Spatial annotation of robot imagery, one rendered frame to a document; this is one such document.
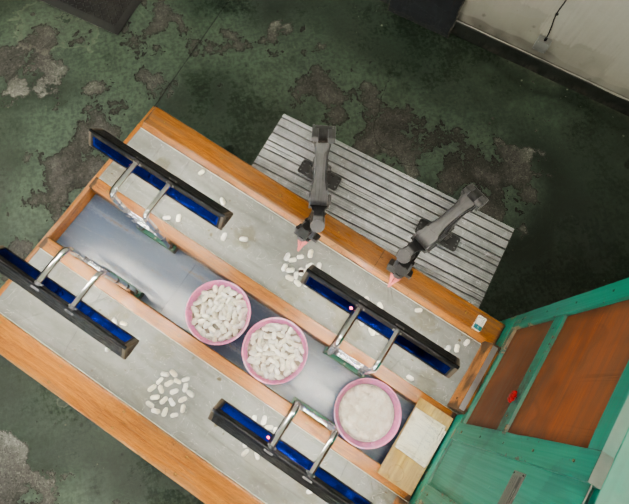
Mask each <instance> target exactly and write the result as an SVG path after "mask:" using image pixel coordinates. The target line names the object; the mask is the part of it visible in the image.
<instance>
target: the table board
mask: <svg viewBox="0 0 629 504"><path fill-rule="evenodd" d="M154 108H155V107H154V106H153V107H152V108H151V109H150V111H149V112H148V113H147V114H146V115H145V117H144V118H143V119H142V120H141V121H140V123H139V124H138V125H137V126H136V127H135V129H134V130H133V131H132V132H131V133H130V135H129V136H128V137H127V138H126V139H125V141H124V143H125V144H128V142H129V141H130V140H131V139H132V138H133V136H134V135H135V134H136V133H137V132H138V130H139V129H140V128H142V125H143V121H144V120H145V119H146V117H147V116H148V115H149V114H150V113H151V111H152V110H153V109H154ZM112 162H113V160H111V159H110V158H109V160H108V161H107V162H106V163H105V164H104V166H103V167H102V168H101V169H100V170H99V172H98V173H97V174H96V175H95V176H94V178H93V179H92V180H91V181H90V182H89V184H88V185H87V186H86V187H85V188H84V190H83V191H82V192H81V193H80V194H79V196H78V197H77V198H76V199H75V200H74V201H73V203H72V204H71V205H70V206H69V207H68V209H67V210H66V211H65V212H64V213H63V215H62V216H61V217H60V218H59V219H58V221H57V222H56V223H55V224H54V225H53V227H52V228H51V229H50V230H49V231H48V233H47V234H46V235H45V236H44V237H43V239H42V240H41V241H40V242H39V243H38V244H37V246H36V247H35V248H34V249H33V250H32V252H31V253H30V254H29V255H28V256H27V258H26V259H25V261H26V262H29V261H30V260H31V259H32V258H33V256H34V255H35V254H36V253H37V252H38V250H39V249H40V248H39V247H38V246H39V245H40V244H41V242H42V241H43V240H44V239H45V238H46V237H49V238H50V239H52V240H54V241H55V242H56V241H57V240H58V239H59V238H60V236H61V235H62V234H63V233H64V232H65V230H66V229H67V228H68V227H69V226H70V224H71V223H72V222H73V221H74V219H75V218H76V217H77V216H78V215H79V213H80V212H81V211H82V210H83V209H84V207H85V206H86V205H87V204H88V203H89V201H90V200H91V199H92V198H93V197H94V195H95V194H96V193H95V192H94V191H93V190H92V189H91V188H90V187H89V185H90V184H91V183H92V181H93V180H94V179H95V178H96V177H98V178H99V177H100V176H101V175H102V174H103V172H104V171H105V170H106V169H107V168H108V166H109V165H110V164H111V163H112ZM11 283H12V280H10V279H8V280H7V282H6V283H5V284H4V285H3V286H2V288H1V289H0V296H1V295H2V293H3V292H4V291H5V290H6V289H7V287H8V286H9V285H10V284H11Z"/></svg>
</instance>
